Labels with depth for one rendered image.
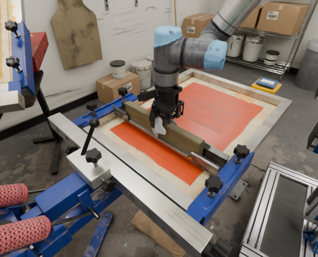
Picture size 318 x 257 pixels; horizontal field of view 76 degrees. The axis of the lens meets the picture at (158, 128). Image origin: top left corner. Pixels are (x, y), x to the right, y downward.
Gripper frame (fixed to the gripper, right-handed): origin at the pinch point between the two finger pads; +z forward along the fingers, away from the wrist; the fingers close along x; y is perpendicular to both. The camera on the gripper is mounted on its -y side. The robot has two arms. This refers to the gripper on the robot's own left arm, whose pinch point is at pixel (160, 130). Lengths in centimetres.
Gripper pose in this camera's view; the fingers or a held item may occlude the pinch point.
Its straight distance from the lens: 75.5
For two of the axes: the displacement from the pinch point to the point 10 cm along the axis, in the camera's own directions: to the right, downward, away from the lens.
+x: 6.8, -4.6, 5.8
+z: -0.1, 7.8, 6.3
